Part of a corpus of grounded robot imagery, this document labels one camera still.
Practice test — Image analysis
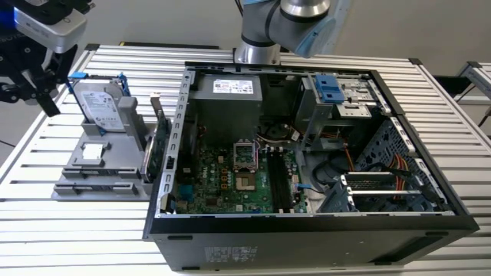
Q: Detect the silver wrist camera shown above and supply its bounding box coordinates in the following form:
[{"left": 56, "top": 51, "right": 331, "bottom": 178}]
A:
[{"left": 14, "top": 5, "right": 88, "bottom": 55}]

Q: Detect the grey parts rack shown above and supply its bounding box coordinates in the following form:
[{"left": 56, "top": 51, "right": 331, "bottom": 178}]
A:
[{"left": 52, "top": 96, "right": 158, "bottom": 202}]

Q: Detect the green graphics card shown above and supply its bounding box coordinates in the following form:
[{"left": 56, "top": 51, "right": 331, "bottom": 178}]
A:
[{"left": 140, "top": 91, "right": 172, "bottom": 183}]

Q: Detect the silver CPU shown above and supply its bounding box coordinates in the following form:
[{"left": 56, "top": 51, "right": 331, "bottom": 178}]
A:
[{"left": 83, "top": 143, "right": 106, "bottom": 159}]

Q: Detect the RAM stick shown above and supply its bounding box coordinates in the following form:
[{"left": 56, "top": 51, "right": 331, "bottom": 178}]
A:
[
  {"left": 67, "top": 168, "right": 138, "bottom": 177},
  {"left": 60, "top": 185, "right": 134, "bottom": 193}
]

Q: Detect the grey power supply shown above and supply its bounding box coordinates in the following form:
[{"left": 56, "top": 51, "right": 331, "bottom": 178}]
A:
[{"left": 191, "top": 73, "right": 264, "bottom": 141}]

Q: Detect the hard disk in blue carrier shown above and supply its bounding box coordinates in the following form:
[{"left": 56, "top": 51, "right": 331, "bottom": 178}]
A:
[{"left": 60, "top": 68, "right": 132, "bottom": 136}]

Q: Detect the green motherboard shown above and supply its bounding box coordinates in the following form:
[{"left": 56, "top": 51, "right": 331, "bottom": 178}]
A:
[{"left": 175, "top": 143, "right": 310, "bottom": 215}]

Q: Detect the orange wire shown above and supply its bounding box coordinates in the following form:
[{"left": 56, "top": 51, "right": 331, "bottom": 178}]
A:
[{"left": 342, "top": 143, "right": 357, "bottom": 173}]

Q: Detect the metal socket cover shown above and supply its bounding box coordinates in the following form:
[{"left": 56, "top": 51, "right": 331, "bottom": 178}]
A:
[{"left": 232, "top": 140, "right": 258, "bottom": 172}]

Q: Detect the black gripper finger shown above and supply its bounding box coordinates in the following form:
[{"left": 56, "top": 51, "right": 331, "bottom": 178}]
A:
[
  {"left": 0, "top": 61, "right": 58, "bottom": 118},
  {"left": 40, "top": 44, "right": 79, "bottom": 116}
]

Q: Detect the CPU socket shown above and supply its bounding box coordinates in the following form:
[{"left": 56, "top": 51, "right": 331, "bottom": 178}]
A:
[{"left": 234, "top": 172, "right": 258, "bottom": 192}]

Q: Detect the metal side table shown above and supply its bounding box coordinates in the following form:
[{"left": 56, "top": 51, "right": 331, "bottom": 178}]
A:
[{"left": 454, "top": 60, "right": 491, "bottom": 106}]

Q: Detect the coloured power wire bundle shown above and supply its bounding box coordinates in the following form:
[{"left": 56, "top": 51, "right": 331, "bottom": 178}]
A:
[{"left": 386, "top": 154, "right": 413, "bottom": 202}]

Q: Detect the black fan housing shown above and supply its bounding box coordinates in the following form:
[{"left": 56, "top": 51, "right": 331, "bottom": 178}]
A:
[{"left": 180, "top": 112, "right": 200, "bottom": 181}]

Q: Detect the black PC case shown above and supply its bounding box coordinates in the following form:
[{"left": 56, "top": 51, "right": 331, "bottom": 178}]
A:
[{"left": 142, "top": 60, "right": 481, "bottom": 273}]

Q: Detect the blue plastic drive latch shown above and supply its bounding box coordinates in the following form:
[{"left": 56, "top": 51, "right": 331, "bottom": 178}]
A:
[{"left": 314, "top": 73, "right": 345, "bottom": 104}]

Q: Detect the thick black cable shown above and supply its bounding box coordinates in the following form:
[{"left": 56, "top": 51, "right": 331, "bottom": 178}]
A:
[{"left": 312, "top": 156, "right": 346, "bottom": 194}]

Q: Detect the locking lever wire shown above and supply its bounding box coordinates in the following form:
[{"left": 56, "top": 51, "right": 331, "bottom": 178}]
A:
[{"left": 254, "top": 142, "right": 263, "bottom": 173}]

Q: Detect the black round fan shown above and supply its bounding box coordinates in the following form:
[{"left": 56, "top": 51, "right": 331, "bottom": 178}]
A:
[{"left": 263, "top": 122, "right": 299, "bottom": 142}]

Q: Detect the metal disk bay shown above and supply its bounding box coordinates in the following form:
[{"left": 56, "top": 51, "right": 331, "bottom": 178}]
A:
[{"left": 316, "top": 171, "right": 457, "bottom": 214}]

